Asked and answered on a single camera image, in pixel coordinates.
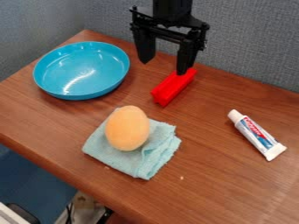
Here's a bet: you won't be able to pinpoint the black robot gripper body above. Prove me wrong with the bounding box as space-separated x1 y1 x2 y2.
129 0 210 51

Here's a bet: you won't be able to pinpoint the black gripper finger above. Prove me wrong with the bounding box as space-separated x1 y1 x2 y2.
176 40 197 75
133 29 156 64

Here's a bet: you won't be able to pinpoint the blue plate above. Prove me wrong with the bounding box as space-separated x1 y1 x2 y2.
31 41 129 101

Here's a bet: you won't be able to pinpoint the yellow orange ball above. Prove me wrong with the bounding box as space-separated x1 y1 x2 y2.
105 106 149 151

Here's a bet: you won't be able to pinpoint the red plastic block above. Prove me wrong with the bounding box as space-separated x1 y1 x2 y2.
150 68 196 107

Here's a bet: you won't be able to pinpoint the white toothpaste tube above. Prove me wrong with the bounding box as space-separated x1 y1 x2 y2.
228 109 286 161

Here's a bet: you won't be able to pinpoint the light blue folded cloth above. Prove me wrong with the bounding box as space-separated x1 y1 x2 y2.
81 112 181 180

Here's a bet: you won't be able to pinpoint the beige bag under table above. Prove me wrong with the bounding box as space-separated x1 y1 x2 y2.
54 192 112 224

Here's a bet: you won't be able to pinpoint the white object bottom left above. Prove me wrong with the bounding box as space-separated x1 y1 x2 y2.
0 202 30 224

